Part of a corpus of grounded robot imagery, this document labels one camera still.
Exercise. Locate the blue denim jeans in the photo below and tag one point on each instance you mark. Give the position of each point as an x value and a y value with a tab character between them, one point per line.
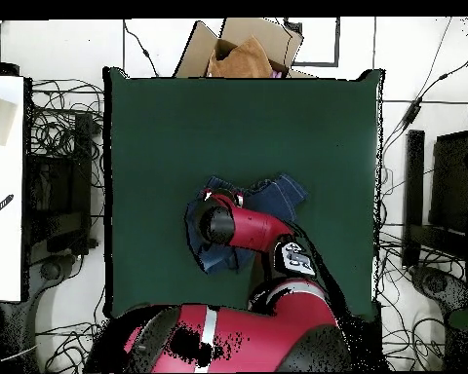
280	194

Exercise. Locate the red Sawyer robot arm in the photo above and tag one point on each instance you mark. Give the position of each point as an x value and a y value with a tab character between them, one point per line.
257	230

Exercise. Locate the small purple item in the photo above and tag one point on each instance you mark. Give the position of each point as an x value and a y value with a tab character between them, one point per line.
276	74

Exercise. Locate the dark green table cloth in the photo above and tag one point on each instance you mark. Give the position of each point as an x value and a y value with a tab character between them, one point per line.
218	128

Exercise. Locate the black metal stand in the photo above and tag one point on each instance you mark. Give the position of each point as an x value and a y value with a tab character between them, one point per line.
82	156

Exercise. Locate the brown cardboard box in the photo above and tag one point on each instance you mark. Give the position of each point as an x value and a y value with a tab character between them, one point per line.
253	29

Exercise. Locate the grey chair base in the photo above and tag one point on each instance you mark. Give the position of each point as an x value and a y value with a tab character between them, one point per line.
436	284
50	270

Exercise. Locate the white side table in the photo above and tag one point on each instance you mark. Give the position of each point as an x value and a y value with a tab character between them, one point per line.
4	233

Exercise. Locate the black box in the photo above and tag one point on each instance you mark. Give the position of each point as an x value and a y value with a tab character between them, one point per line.
0	69

